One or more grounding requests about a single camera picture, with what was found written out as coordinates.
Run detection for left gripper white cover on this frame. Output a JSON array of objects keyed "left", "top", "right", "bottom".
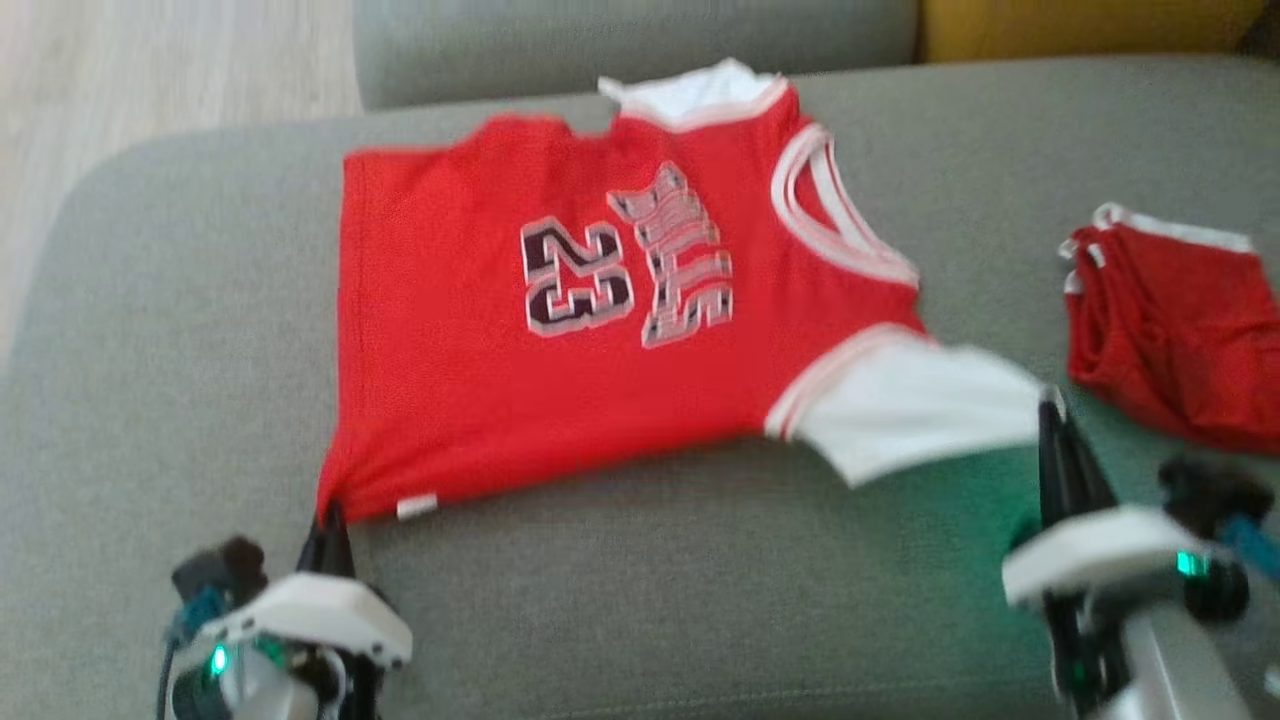
[{"left": 213, "top": 503, "right": 414, "bottom": 720}]

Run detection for red basketball jersey white sleeves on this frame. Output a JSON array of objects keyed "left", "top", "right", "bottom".
[{"left": 315, "top": 57, "right": 1066, "bottom": 526}]

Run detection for red shorts with white stripe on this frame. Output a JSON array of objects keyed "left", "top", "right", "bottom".
[{"left": 1058, "top": 202, "right": 1280, "bottom": 456}]

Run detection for yellow sofa cushion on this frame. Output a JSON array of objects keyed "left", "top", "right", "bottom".
[{"left": 918, "top": 0, "right": 1271, "bottom": 66}]

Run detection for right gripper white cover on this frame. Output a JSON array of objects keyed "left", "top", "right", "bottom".
[{"left": 1000, "top": 387, "right": 1233, "bottom": 717}]

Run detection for grey sofa seat cushion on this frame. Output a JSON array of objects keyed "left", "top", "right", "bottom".
[{"left": 0, "top": 55, "right": 1280, "bottom": 720}]

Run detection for grey sofa back cushion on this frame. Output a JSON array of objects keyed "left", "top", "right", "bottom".
[{"left": 352, "top": 0, "right": 923, "bottom": 111}]

